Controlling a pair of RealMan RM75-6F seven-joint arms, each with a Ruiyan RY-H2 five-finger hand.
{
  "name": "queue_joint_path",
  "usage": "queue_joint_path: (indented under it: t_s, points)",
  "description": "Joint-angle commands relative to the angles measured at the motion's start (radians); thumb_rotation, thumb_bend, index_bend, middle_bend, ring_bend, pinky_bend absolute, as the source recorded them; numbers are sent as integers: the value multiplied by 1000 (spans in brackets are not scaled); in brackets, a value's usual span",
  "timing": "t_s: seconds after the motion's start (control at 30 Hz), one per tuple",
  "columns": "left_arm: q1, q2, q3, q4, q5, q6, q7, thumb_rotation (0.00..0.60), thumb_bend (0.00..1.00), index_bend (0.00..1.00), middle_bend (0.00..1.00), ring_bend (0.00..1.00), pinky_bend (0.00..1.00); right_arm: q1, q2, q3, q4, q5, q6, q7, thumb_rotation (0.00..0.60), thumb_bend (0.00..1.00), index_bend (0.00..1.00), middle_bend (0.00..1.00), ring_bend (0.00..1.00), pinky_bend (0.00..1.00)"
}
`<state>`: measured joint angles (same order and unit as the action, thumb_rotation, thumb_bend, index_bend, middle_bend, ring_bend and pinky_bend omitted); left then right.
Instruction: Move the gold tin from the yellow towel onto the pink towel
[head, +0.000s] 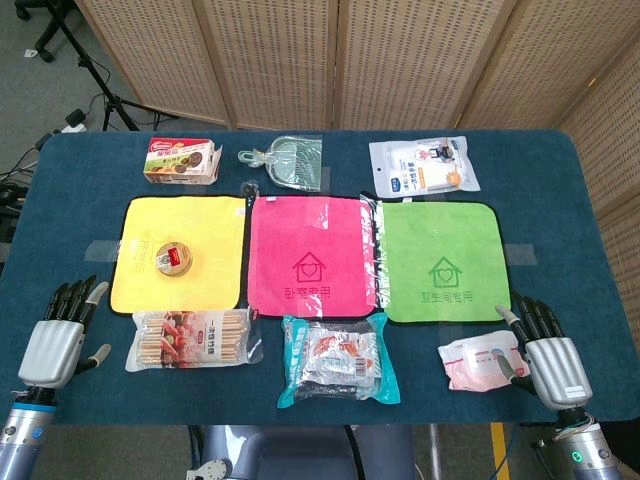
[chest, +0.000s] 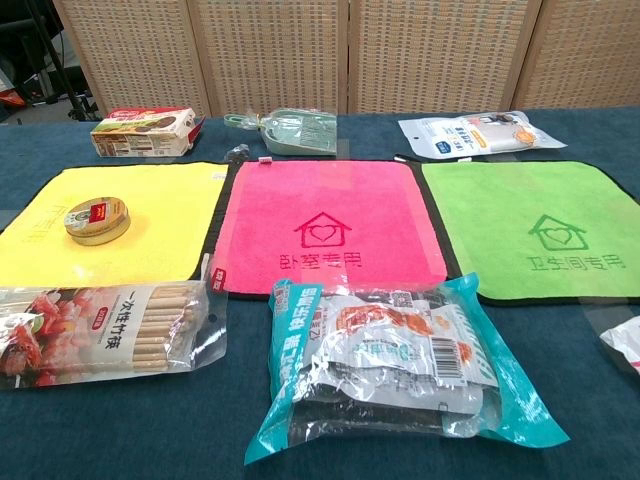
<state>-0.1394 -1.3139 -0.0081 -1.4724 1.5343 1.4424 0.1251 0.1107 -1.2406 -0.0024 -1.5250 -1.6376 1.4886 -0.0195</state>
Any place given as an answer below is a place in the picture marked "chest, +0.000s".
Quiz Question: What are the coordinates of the small round tape roll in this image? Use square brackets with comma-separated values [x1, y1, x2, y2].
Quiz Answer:
[63, 196, 132, 247]

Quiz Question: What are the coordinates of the pink cloth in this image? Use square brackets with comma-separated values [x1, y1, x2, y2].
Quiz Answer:
[208, 158, 451, 301]

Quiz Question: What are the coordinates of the yellow cloth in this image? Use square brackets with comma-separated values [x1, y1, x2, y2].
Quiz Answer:
[0, 160, 230, 289]

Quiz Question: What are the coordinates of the green cloth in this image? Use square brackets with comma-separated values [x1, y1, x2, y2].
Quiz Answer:
[417, 159, 640, 308]

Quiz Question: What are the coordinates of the red white cookie box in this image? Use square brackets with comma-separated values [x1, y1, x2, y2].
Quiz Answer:
[90, 107, 207, 158]

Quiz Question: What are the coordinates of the green dustpan set in bag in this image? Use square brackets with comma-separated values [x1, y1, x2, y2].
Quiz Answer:
[223, 108, 339, 155]

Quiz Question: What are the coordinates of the teal snack bag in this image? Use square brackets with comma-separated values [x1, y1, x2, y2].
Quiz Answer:
[243, 272, 571, 467]

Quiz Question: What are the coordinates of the white resealable pouch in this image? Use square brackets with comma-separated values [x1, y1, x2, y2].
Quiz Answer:
[398, 110, 569, 160]

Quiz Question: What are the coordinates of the wicker folding screen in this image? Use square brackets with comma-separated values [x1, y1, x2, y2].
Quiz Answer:
[52, 0, 640, 117]

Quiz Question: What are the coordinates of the bamboo chopsticks bag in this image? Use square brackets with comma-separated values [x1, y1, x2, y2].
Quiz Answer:
[0, 278, 229, 392]

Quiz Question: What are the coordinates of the black tripod stand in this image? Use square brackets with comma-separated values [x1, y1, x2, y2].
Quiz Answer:
[19, 0, 101, 122]

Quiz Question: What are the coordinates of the pink white packet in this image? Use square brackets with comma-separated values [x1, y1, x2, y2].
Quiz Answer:
[598, 314, 640, 376]

